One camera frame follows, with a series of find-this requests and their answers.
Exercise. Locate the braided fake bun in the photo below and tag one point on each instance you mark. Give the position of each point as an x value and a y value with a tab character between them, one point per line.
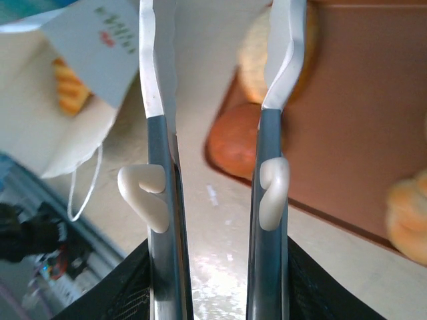
410	216

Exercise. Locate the white-tipped right gripper left finger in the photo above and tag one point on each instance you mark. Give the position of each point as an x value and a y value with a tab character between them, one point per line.
163	200

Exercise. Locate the small circuit board with LEDs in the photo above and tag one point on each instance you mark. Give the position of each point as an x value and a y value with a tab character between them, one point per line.
55	266

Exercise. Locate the striped fake croissant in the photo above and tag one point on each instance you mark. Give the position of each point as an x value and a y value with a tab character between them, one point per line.
70	88

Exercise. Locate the aluminium mounting rail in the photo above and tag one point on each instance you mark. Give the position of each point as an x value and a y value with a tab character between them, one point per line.
100	240

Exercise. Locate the round brown fake bun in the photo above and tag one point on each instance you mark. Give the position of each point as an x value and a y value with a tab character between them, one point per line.
233	143

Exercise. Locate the white-tipped right gripper right finger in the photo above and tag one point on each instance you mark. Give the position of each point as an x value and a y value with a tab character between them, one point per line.
268	206

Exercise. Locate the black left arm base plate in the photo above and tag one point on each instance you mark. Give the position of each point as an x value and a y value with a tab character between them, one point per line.
30	233

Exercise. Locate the brown rectangular tray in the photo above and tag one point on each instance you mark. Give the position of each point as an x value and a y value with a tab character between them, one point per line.
350	116

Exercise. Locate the pale half loaf fake bread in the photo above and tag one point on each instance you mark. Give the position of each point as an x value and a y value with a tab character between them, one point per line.
253	60

